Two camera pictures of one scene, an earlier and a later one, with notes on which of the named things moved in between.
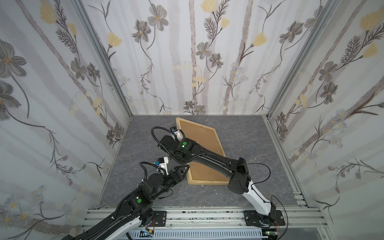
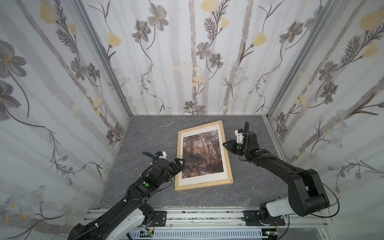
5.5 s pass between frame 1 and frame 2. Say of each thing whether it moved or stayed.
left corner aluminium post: stayed
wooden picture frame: moved
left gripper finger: moved
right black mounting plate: stayed
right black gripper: moved
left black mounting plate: stayed
